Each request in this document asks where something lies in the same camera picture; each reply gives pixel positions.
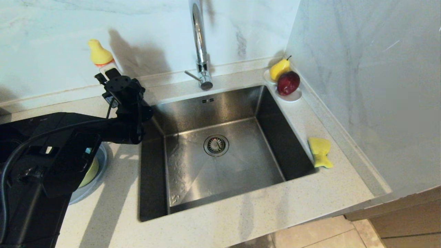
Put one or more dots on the yellow sponge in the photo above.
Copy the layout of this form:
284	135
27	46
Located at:
319	146

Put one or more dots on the orange dish soap bottle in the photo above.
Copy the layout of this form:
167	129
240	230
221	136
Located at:
100	55

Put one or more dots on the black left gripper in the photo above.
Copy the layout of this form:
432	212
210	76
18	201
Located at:
125	93

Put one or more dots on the dark red apple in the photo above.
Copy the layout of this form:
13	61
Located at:
288	83

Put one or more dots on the gray plate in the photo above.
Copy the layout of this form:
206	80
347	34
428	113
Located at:
96	181

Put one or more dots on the chrome faucet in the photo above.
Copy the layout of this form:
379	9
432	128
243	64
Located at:
201	41

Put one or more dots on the metal sink drain strainer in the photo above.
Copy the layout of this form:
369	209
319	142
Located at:
216	145

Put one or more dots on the yellow pear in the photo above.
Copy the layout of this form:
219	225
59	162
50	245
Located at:
278	70

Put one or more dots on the yellow-green bowl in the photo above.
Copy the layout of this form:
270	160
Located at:
91	172

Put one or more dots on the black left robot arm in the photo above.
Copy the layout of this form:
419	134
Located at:
34	193

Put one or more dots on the stainless steel sink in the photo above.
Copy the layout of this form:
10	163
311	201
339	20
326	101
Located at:
193	172

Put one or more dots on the small white fruit dish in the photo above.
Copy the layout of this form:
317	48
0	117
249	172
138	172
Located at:
293	98

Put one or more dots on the light wooden cabinet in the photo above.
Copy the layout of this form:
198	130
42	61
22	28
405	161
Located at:
413	220

